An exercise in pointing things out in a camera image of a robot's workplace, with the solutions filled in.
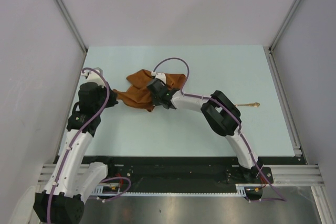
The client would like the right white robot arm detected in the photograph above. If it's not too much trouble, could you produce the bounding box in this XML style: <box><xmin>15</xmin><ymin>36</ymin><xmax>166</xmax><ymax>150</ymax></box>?
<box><xmin>146</xmin><ymin>78</ymin><xmax>262</xmax><ymax>183</ymax></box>

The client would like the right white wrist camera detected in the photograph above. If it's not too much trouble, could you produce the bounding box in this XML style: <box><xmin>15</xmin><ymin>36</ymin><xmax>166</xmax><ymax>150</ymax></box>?
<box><xmin>151</xmin><ymin>71</ymin><xmax>166</xmax><ymax>83</ymax></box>

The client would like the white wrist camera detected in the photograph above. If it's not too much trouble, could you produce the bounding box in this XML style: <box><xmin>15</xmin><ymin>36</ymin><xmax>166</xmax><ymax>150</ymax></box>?
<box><xmin>81</xmin><ymin>68</ymin><xmax>105</xmax><ymax>86</ymax></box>
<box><xmin>151</xmin><ymin>71</ymin><xmax>166</xmax><ymax>83</ymax></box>

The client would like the white slotted cable duct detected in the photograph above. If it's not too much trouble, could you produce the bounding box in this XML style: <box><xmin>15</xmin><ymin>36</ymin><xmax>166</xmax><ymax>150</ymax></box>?
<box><xmin>89</xmin><ymin>183</ymin><xmax>249</xmax><ymax>198</ymax></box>

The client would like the left corner aluminium post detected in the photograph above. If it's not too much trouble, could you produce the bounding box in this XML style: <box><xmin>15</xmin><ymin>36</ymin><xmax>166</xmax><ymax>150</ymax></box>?
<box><xmin>53</xmin><ymin>0</ymin><xmax>88</xmax><ymax>55</ymax></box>

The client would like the aluminium front frame rail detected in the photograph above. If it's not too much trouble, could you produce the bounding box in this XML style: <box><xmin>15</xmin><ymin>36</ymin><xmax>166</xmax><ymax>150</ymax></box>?
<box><xmin>37</xmin><ymin>164</ymin><xmax>324</xmax><ymax>186</ymax></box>

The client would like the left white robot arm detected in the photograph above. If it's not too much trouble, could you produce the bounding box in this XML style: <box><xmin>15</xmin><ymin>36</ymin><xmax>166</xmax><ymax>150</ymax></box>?
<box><xmin>33</xmin><ymin>82</ymin><xmax>118</xmax><ymax>223</ymax></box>

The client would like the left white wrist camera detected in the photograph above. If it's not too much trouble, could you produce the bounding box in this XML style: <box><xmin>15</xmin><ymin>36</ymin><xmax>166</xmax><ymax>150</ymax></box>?
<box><xmin>81</xmin><ymin>68</ymin><xmax>105</xmax><ymax>86</ymax></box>

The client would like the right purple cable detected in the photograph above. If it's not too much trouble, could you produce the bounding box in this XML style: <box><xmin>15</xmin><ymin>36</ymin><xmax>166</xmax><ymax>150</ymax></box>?
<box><xmin>152</xmin><ymin>57</ymin><xmax>287</xmax><ymax>202</ymax></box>

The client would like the corner aluminium post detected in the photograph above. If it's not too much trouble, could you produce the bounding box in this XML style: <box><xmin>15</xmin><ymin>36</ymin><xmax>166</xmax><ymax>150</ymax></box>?
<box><xmin>268</xmin><ymin>0</ymin><xmax>303</xmax><ymax>53</ymax></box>
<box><xmin>53</xmin><ymin>0</ymin><xmax>88</xmax><ymax>55</ymax></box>

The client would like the orange cloth napkin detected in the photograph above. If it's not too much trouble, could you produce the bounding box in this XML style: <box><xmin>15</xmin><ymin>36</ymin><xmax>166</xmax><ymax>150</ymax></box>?
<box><xmin>113</xmin><ymin>69</ymin><xmax>186</xmax><ymax>112</ymax></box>

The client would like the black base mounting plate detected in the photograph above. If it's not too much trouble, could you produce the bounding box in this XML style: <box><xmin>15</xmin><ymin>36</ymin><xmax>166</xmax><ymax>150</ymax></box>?
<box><xmin>81</xmin><ymin>156</ymin><xmax>305</xmax><ymax>201</ymax></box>

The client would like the gold fork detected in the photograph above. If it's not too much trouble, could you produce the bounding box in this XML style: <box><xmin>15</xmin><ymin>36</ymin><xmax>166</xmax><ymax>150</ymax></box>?
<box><xmin>235</xmin><ymin>102</ymin><xmax>260</xmax><ymax>108</ymax></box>

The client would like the aluminium right side rail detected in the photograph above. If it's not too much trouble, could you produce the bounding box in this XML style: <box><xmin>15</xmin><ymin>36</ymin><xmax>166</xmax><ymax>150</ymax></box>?
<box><xmin>264</xmin><ymin>47</ymin><xmax>305</xmax><ymax>156</ymax></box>

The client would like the right corner aluminium post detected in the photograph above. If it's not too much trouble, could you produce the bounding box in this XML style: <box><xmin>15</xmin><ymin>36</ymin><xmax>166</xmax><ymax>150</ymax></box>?
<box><xmin>268</xmin><ymin>0</ymin><xmax>303</xmax><ymax>53</ymax></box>

